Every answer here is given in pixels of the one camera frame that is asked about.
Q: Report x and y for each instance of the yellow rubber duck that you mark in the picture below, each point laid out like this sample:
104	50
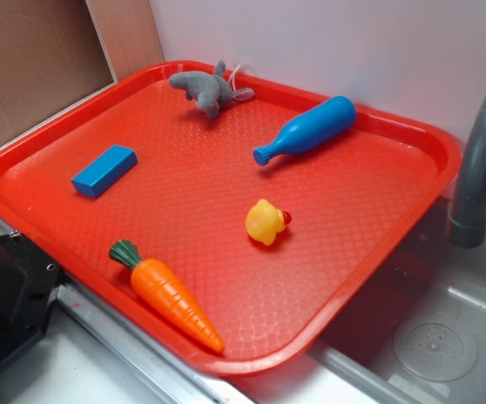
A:
264	221

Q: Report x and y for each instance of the red plastic tray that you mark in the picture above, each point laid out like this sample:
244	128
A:
352	200

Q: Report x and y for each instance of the blue plastic bottle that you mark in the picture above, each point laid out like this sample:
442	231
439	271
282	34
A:
309	130

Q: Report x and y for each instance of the grey plush animal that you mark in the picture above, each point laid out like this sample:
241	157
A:
211	92

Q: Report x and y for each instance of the orange plastic carrot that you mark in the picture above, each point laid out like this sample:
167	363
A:
166	294

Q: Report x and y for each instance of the blue rectangular block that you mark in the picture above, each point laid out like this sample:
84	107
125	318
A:
101	173

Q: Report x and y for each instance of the grey faucet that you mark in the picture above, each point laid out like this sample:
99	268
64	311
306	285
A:
466	222

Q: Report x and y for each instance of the grey toy sink basin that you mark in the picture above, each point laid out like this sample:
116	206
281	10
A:
415	332

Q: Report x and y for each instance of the brown cardboard panel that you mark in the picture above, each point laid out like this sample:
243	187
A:
55	53

